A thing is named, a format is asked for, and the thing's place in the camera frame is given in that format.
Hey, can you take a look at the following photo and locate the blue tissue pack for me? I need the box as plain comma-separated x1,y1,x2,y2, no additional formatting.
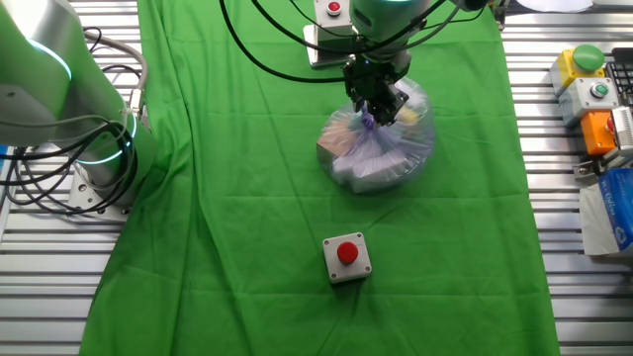
579,167,633,257

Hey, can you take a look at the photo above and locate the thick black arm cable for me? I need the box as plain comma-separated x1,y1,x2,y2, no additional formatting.
219,0,347,84

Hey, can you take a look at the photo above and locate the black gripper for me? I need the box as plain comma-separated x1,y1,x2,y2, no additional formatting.
341,48,412,127

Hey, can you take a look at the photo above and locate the aluminium corner bracket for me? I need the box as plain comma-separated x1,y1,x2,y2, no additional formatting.
572,147,627,180

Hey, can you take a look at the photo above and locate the grey box red button rear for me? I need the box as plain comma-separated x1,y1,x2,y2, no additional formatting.
302,23,355,69

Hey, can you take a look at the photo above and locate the black keyboard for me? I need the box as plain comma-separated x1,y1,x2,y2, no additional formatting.
605,46,633,108

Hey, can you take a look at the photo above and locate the yellow sponge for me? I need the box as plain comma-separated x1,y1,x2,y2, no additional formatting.
398,106,421,126

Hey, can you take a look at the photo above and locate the black base cable bundle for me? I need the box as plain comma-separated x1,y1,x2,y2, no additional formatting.
0,111,140,217

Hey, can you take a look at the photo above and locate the grey conduit hose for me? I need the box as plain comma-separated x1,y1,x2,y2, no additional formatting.
81,27,149,118

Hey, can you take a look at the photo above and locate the yellow box green button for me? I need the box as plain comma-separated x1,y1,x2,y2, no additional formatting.
549,43,606,98

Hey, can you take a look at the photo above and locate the orange box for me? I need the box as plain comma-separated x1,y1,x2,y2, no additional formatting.
580,109,618,157

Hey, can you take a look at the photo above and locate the grey red-button box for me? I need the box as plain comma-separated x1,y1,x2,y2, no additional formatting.
321,231,373,285
314,0,356,55

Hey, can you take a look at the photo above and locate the silver depth camera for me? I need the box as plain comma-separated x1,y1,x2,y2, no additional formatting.
611,106,633,158

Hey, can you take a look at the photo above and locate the green cloth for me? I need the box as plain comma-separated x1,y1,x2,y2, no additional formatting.
78,0,563,356

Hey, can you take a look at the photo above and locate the clear plastic bag with items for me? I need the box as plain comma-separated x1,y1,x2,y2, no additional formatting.
316,76,436,195

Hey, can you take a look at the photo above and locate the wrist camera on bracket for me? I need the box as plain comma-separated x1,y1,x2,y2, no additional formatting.
449,0,491,12

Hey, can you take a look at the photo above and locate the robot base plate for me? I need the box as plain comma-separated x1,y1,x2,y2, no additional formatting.
66,167,131,223

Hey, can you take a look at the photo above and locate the grey box green button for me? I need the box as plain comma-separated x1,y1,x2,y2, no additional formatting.
558,76,621,128

